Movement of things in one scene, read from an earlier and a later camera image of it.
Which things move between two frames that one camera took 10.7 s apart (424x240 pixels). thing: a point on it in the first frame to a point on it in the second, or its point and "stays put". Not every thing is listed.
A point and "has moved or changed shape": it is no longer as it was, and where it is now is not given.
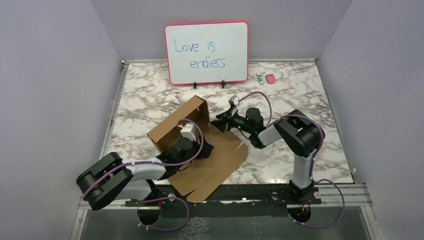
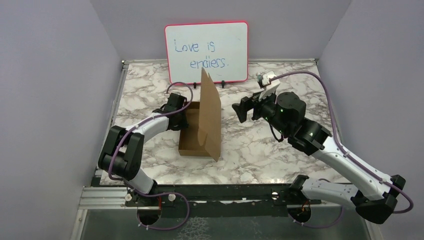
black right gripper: [220, 123] to [249, 103]
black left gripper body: [194, 149] to [182, 122]
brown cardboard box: [200, 176] has moved or changed shape
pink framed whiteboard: [206, 53] stays put
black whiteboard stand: [223, 84] stays put
